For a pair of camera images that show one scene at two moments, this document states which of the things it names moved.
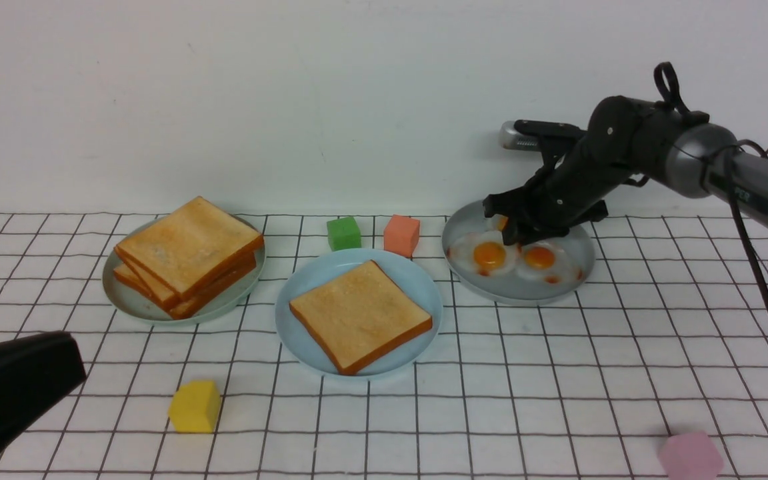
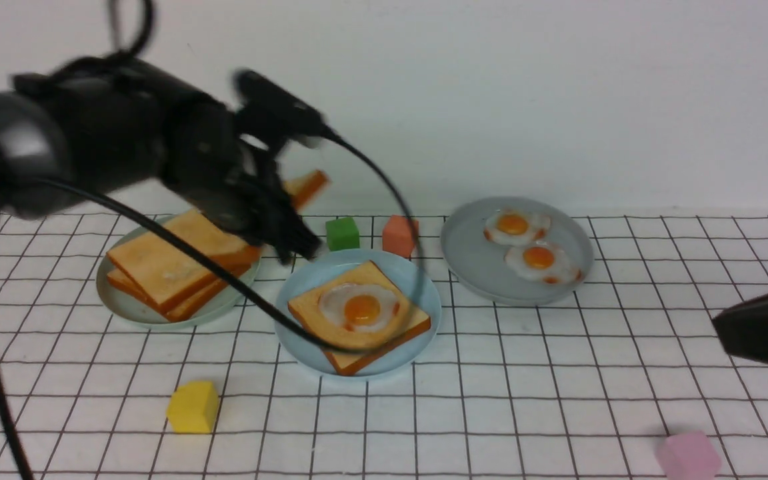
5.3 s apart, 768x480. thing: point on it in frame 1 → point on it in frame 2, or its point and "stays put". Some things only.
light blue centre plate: (320, 270) stays put
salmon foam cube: (401, 235) stays put
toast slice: (359, 315) stays put
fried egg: (482, 253) → (359, 308)
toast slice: (190, 245) → (304, 189)
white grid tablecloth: (665, 339) stays put
